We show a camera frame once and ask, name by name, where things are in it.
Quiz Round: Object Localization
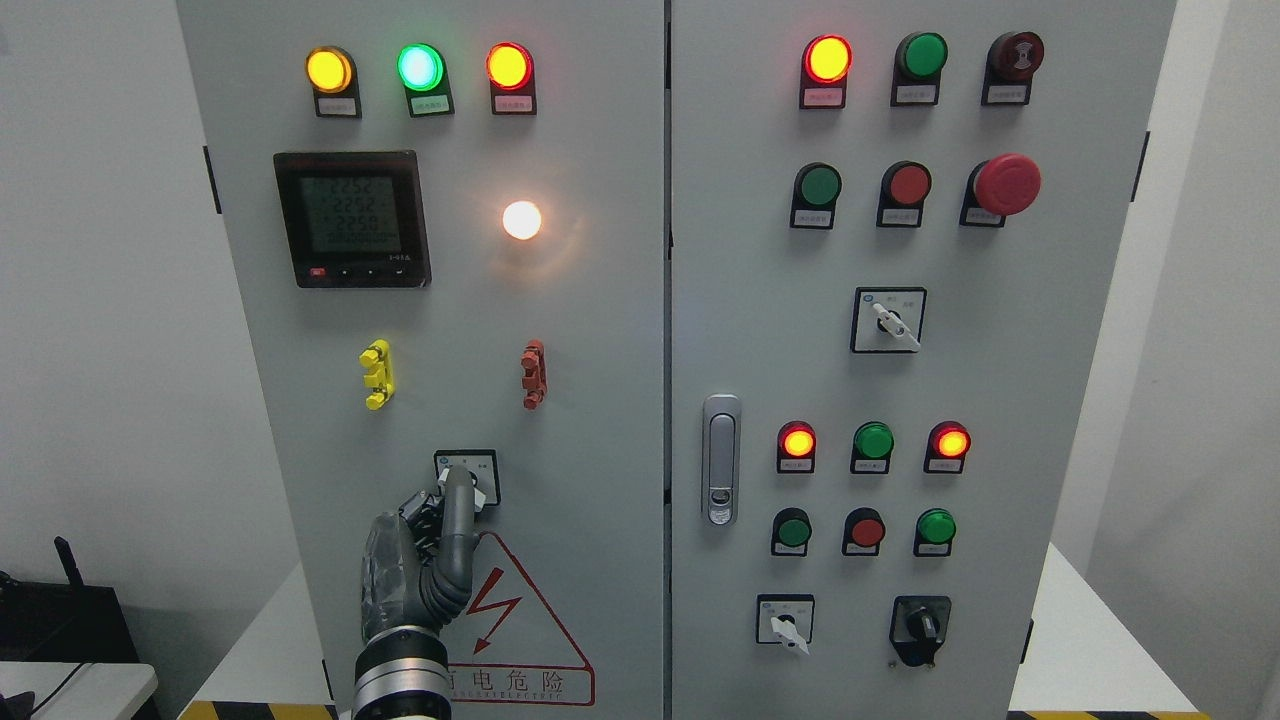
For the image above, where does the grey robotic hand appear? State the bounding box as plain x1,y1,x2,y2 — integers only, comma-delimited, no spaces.
361,468,477,644

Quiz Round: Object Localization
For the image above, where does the white rotary switch door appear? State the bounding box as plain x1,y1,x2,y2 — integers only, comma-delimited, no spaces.
433,448,500,512

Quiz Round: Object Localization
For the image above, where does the small clear bulb light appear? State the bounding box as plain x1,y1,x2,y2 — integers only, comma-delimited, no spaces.
500,200,543,241

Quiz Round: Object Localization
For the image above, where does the green lit indicator light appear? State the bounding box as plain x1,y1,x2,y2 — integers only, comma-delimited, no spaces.
397,44,454,117

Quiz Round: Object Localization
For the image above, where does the yellow indicator light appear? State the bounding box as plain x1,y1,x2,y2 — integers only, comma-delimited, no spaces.
305,45,362,119

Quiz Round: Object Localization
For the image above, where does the red electric hazard warning sticker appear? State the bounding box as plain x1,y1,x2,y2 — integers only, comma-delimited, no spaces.
442,532,596,706

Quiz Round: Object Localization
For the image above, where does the yellow terminal connector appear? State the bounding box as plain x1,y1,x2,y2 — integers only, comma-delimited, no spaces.
358,338,396,411

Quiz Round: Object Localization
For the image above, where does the red terminal connector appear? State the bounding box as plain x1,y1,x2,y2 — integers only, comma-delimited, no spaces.
520,340,548,411

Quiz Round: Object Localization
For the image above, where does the black router with antenna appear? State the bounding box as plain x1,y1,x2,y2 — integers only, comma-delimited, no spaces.
1,536,140,664

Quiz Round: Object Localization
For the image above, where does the grey left cabinet door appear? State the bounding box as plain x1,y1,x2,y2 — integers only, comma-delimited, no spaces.
178,1,666,719

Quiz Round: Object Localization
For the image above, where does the grey cabinet door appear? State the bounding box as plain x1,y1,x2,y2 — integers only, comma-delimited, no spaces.
178,1,666,719
669,1,1175,719

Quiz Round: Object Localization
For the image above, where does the black digital power meter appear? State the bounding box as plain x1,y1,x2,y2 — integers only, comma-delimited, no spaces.
273,150,433,290

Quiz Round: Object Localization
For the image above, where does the white side table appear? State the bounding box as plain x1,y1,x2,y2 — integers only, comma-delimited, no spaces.
1,661,157,719

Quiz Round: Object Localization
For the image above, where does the green push button lower left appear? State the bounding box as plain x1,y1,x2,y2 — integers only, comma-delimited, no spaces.
771,507,813,557

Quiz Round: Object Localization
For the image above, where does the green push button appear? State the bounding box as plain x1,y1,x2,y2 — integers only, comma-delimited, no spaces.
771,507,813,557
788,161,842,231

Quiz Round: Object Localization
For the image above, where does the red lit indicator lower left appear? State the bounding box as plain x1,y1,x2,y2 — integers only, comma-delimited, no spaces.
776,420,817,474

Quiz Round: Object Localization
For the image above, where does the red push button lower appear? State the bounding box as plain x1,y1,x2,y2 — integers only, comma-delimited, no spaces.
841,507,886,557

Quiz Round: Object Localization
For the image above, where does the red push button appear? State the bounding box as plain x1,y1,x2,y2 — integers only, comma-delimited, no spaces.
876,161,932,228
841,507,886,557

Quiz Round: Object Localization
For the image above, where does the green indicator lower middle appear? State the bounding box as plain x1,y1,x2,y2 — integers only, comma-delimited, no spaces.
850,421,895,475

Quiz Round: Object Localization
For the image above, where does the red lit indicator light left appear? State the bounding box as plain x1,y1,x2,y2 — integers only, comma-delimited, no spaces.
486,41,538,117

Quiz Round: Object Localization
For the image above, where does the green indicator bottom right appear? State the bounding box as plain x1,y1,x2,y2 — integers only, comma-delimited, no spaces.
913,509,957,557

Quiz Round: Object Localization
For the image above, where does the red lit indicator lower right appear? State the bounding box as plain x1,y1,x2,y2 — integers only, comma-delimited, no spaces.
923,420,972,474

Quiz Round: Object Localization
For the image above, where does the green push button upper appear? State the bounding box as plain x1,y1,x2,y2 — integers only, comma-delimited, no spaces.
788,161,842,231

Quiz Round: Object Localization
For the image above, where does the grey right cabinet door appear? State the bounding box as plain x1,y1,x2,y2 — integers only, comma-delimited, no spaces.
669,1,1175,719

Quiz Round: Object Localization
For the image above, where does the red push button upper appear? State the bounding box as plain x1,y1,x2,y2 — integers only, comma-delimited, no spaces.
876,161,932,228

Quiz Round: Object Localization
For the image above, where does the red lit indicator top right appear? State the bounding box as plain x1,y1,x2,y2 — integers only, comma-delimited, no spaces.
799,35,854,110

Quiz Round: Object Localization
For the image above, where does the red emergency stop button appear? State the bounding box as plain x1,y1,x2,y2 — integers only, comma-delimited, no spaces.
959,152,1042,228

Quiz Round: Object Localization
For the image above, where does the green indicator top right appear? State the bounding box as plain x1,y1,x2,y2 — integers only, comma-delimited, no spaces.
890,32,948,108

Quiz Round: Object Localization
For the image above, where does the dark red buzzer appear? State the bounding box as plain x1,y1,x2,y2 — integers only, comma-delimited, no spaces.
980,31,1044,106

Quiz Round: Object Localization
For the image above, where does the silver door latch handle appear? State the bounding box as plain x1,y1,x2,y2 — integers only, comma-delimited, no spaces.
701,395,742,527

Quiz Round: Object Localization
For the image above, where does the white rotary switch lower right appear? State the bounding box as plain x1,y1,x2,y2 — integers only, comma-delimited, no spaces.
756,593,817,657

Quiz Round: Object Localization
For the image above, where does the white rotary switch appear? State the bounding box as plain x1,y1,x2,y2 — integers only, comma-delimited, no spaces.
756,593,817,657
850,286,927,354

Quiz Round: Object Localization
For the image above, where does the black key selector switch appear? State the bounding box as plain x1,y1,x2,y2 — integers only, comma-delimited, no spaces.
890,594,952,667

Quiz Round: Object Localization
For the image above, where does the white rotary switch upper right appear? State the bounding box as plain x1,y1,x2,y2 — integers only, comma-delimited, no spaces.
850,286,927,354

